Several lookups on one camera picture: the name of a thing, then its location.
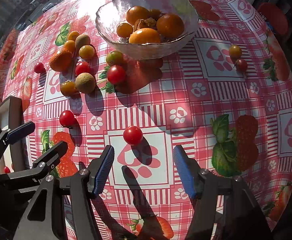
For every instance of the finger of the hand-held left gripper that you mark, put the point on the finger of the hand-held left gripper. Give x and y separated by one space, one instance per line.
20 131
50 155

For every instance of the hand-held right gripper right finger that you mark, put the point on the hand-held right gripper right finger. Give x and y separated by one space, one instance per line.
184 172

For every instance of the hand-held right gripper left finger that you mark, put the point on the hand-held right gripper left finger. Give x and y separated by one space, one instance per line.
103 172

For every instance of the white square tray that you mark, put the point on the white square tray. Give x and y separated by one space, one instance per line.
14 110

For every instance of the red strawberry print tablecloth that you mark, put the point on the red strawberry print tablecloth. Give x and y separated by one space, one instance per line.
186 100

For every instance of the brown longan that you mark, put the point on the brown longan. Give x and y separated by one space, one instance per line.
82 42
85 82

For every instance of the smooth orange tangerine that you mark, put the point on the smooth orange tangerine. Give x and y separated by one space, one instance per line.
60 60

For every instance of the green yellow cherry tomato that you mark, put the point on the green yellow cherry tomato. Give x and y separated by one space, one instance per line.
114 58

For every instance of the small orange kumquat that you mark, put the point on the small orange kumquat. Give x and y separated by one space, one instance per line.
156 13
125 30

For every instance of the clear glass bowl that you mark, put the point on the clear glass bowl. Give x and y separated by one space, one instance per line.
110 12

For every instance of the brown dried fruit husk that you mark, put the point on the brown dried fruit husk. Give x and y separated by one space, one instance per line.
143 24

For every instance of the red round stool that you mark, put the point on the red round stool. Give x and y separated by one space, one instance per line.
273 17

